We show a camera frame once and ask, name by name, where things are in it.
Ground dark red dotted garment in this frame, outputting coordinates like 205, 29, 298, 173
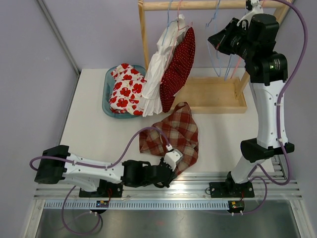
159, 27, 196, 113

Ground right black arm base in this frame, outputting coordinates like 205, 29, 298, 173
209, 182, 255, 198

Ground white ruffled garment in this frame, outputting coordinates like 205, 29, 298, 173
139, 14, 187, 117

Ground white red poppy skirt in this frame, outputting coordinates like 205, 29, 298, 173
108, 63, 147, 116

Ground light blue hanger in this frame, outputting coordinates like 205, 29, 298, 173
162, 0, 175, 47
224, 54, 234, 81
205, 0, 222, 77

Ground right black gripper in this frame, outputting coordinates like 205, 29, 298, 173
210, 18, 257, 61

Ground wooden clothes rack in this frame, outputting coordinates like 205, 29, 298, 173
138, 0, 291, 115

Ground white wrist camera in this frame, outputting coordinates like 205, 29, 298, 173
163, 145, 183, 171
237, 0, 263, 29

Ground pink hanger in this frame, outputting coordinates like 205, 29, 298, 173
230, 0, 265, 79
164, 0, 193, 70

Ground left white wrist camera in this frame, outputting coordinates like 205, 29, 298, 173
163, 145, 183, 171

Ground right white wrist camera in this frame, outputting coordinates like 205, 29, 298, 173
237, 0, 263, 29

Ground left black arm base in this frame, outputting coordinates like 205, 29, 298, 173
79, 180, 123, 198

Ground aluminium mounting rail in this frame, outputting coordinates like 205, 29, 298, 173
33, 173, 302, 200

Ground white slotted cable duct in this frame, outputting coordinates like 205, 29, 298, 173
44, 200, 229, 210

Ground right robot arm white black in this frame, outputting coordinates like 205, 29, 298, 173
208, 13, 295, 198

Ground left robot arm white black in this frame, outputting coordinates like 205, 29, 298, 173
30, 145, 183, 197

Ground teal plastic basin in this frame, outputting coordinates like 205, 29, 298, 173
102, 65, 146, 119

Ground red plaid garment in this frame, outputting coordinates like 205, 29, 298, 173
139, 102, 199, 175

